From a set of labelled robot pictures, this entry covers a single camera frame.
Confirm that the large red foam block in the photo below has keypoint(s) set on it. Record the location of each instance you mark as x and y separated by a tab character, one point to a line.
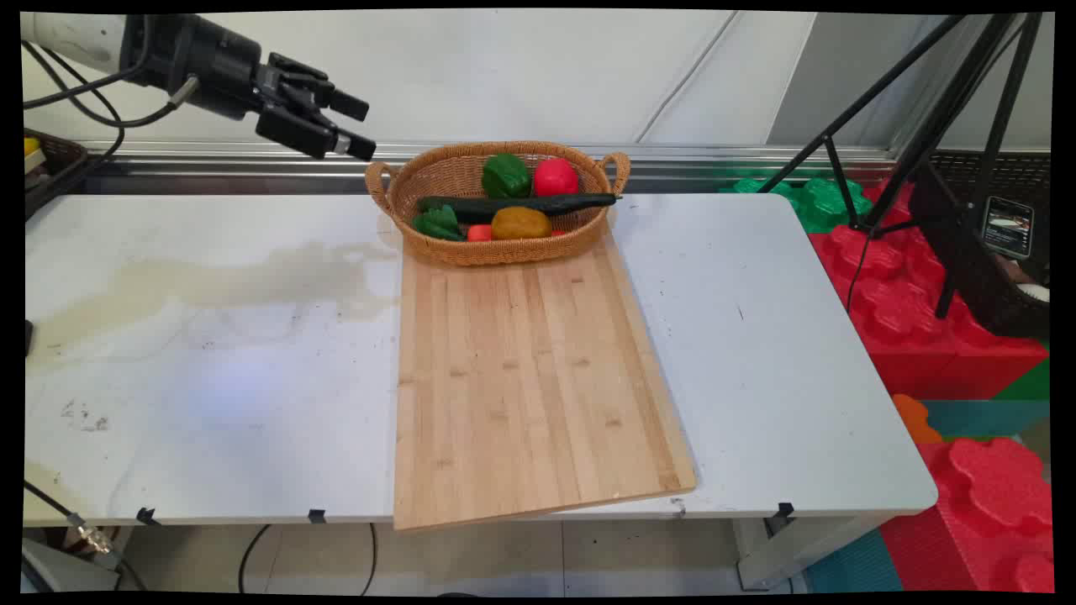
899	302

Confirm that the white object in basket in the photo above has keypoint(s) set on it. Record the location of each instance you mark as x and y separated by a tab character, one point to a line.
1034	293

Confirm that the smartphone with lit screen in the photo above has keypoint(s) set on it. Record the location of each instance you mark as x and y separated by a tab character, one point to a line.
1008	227

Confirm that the red toy tomato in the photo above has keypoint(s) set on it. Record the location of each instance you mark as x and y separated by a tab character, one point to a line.
556	177

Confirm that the dark woven storage basket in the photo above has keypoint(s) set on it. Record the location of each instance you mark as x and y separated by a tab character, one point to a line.
975	260

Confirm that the dark green toy cucumber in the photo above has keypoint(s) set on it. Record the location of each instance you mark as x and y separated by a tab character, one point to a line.
513	205

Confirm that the aluminium wall rail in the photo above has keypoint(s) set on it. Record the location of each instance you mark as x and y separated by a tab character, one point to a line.
714	164

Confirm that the yellow object in basket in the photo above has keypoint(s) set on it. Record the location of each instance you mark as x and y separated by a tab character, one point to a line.
31	151

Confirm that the white table leg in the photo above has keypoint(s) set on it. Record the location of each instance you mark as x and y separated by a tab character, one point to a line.
790	546

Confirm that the green foam building block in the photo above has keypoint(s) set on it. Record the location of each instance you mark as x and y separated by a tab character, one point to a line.
820	202

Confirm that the bamboo cutting board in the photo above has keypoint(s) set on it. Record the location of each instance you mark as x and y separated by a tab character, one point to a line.
530	378

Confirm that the red foam block with studs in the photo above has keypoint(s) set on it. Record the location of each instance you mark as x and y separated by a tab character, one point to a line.
983	512

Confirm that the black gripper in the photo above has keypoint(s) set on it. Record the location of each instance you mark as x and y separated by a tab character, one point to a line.
210	63

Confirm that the black camera tripod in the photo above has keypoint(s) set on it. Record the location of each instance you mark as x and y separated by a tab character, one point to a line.
941	126

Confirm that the green toy leafy vegetable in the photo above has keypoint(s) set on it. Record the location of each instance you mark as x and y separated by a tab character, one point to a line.
439	223

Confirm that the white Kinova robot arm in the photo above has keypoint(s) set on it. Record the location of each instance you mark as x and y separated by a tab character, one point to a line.
71	38

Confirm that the small dark basket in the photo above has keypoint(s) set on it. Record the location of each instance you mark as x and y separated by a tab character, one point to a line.
55	172

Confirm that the brown toy potato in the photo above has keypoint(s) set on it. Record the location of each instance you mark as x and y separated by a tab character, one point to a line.
521	223

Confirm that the green toy bell pepper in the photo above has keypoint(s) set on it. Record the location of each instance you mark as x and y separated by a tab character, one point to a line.
505	176

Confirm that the orange foam piece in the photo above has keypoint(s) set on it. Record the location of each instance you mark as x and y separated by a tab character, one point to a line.
915	418

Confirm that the orange-red toy carrot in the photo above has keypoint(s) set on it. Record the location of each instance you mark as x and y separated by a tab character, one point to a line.
479	233

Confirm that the teal foam floor mat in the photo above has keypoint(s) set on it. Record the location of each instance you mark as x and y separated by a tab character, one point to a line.
983	418

